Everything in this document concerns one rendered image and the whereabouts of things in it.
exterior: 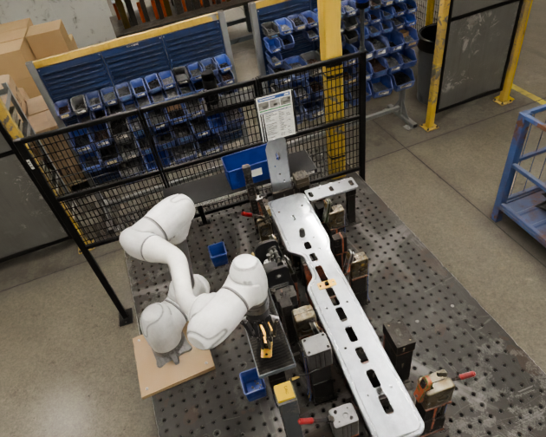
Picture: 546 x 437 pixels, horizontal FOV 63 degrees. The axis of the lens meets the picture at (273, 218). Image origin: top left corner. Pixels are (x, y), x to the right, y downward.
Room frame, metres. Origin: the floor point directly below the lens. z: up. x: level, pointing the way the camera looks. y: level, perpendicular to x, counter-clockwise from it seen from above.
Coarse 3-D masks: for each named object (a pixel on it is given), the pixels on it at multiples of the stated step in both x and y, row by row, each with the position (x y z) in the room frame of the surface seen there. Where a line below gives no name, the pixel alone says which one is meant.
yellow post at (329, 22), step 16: (320, 0) 2.40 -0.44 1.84; (336, 0) 2.37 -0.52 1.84; (320, 16) 2.41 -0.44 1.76; (336, 16) 2.37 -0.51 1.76; (320, 32) 2.43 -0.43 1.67; (336, 32) 2.37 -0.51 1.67; (320, 48) 2.45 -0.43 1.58; (336, 48) 2.37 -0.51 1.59; (336, 64) 2.37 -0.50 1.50; (336, 80) 2.37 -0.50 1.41; (336, 96) 2.37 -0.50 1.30; (336, 128) 2.36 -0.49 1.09; (336, 144) 2.36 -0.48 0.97; (336, 160) 2.36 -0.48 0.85
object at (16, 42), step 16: (0, 32) 5.82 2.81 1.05; (16, 32) 5.70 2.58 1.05; (32, 32) 5.59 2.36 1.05; (48, 32) 5.52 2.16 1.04; (64, 32) 5.75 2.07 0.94; (0, 48) 5.24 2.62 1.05; (16, 48) 5.14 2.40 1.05; (32, 48) 5.48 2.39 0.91; (48, 48) 5.51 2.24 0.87; (64, 48) 5.54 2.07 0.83; (0, 64) 5.03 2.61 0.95; (16, 64) 5.06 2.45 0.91; (16, 80) 5.04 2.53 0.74; (32, 80) 5.07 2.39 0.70; (32, 96) 5.06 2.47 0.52
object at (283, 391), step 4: (280, 384) 0.75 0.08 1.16; (284, 384) 0.74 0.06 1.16; (288, 384) 0.74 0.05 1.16; (276, 388) 0.73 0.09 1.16; (280, 388) 0.73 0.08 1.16; (284, 388) 0.73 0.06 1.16; (288, 388) 0.73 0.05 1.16; (292, 388) 0.72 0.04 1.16; (276, 392) 0.72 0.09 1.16; (280, 392) 0.72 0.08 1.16; (284, 392) 0.72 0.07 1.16; (288, 392) 0.71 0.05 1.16; (292, 392) 0.71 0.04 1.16; (276, 396) 0.71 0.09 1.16; (280, 396) 0.70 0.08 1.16; (284, 396) 0.70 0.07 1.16; (288, 396) 0.70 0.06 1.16; (292, 396) 0.70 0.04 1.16; (280, 400) 0.69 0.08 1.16; (284, 400) 0.69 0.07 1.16
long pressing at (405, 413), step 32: (288, 224) 1.69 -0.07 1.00; (320, 224) 1.65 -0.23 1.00; (320, 256) 1.43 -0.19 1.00; (320, 320) 1.08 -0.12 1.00; (352, 320) 1.05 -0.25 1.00; (352, 352) 0.91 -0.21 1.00; (384, 352) 0.88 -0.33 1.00; (352, 384) 0.78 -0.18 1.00; (384, 384) 0.76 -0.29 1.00; (384, 416) 0.64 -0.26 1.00; (416, 416) 0.62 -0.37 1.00
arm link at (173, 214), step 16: (160, 208) 1.33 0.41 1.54; (176, 208) 1.33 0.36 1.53; (192, 208) 1.37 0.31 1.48; (160, 224) 1.27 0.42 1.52; (176, 224) 1.29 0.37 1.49; (176, 240) 1.29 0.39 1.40; (192, 272) 1.40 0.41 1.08; (192, 288) 1.39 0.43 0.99; (208, 288) 1.45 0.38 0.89; (176, 304) 1.35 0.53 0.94
